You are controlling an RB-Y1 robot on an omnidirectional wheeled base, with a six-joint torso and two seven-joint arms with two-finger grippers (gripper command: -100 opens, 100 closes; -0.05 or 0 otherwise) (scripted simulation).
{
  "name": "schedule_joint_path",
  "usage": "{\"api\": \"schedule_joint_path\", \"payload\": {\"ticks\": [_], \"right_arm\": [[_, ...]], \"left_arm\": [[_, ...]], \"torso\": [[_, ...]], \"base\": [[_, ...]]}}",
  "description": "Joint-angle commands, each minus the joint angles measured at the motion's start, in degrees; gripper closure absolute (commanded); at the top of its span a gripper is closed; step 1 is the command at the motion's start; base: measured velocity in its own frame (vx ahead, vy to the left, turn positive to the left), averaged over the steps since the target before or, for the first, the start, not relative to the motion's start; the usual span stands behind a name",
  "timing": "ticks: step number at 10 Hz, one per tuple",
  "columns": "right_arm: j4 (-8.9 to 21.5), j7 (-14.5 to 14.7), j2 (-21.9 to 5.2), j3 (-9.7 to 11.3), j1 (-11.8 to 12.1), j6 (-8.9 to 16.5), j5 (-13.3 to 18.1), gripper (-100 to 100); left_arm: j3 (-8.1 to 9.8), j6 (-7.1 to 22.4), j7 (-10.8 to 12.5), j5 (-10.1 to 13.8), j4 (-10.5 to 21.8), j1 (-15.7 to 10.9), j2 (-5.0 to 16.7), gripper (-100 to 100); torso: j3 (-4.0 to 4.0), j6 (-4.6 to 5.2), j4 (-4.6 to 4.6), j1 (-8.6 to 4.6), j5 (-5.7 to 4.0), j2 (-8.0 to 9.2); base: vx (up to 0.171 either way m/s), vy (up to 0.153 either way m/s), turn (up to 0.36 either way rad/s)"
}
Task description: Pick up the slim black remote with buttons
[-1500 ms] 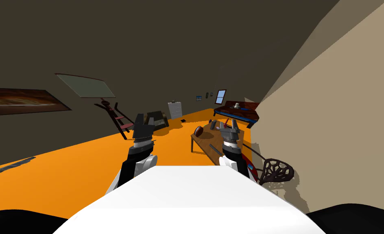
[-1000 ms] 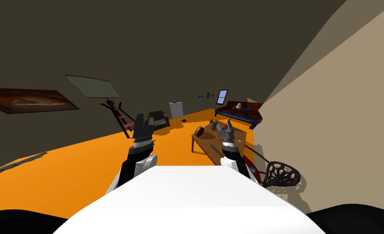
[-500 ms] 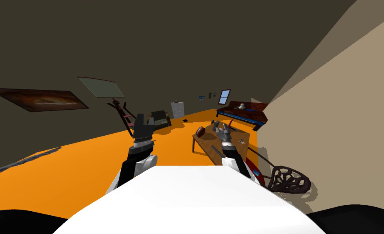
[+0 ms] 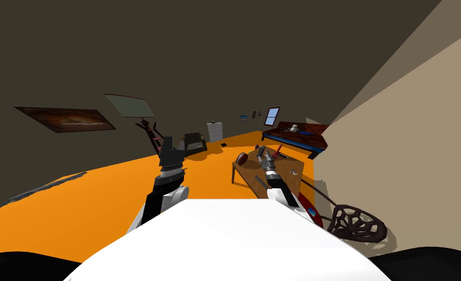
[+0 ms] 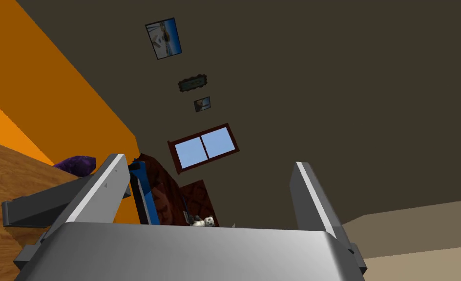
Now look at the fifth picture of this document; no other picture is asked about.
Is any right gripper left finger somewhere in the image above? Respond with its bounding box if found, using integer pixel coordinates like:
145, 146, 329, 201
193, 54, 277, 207
39, 153, 131, 240

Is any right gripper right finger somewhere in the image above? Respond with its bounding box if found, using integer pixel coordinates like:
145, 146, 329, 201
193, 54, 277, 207
289, 161, 353, 247

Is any purple cushion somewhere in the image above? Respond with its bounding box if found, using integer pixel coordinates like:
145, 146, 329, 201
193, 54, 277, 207
53, 156, 97, 177

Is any blue and black panel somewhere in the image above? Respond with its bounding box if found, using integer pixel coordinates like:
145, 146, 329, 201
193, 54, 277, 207
128, 160, 161, 226

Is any dark brown patterned sofa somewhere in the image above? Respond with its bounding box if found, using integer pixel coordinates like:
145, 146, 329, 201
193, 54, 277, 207
133, 153, 220, 228

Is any small framed picture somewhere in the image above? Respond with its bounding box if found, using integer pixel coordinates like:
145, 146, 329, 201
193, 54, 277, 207
193, 96, 211, 113

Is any large blue framed picture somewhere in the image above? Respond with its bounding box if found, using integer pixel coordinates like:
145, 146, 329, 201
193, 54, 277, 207
145, 17, 183, 60

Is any window with dark red frame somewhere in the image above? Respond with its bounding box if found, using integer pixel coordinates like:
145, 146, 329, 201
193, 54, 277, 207
167, 123, 240, 175

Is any dark ornate wall plaque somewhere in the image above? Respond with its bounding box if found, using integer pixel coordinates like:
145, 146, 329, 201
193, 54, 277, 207
177, 74, 208, 93

